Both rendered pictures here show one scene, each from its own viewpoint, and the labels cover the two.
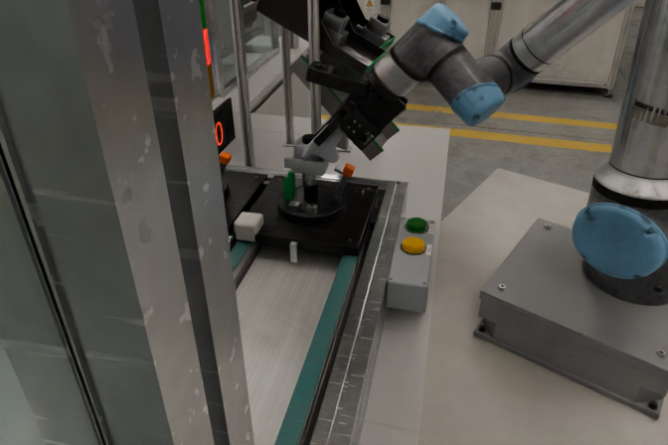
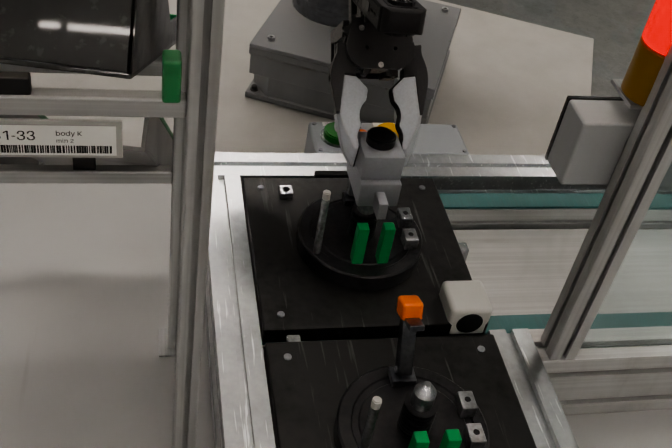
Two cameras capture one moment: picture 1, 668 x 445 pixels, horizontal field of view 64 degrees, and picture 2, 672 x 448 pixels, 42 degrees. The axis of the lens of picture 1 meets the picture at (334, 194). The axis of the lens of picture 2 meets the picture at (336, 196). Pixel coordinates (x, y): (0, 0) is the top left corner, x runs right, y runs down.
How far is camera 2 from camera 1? 1.48 m
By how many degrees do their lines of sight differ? 91
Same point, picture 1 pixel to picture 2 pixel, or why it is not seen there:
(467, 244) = (240, 147)
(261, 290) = (528, 296)
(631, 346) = (445, 21)
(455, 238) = not seen: hidden behind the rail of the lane
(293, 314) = (543, 253)
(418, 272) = (437, 131)
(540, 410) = (486, 109)
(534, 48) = not seen: outside the picture
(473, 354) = not seen: hidden behind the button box
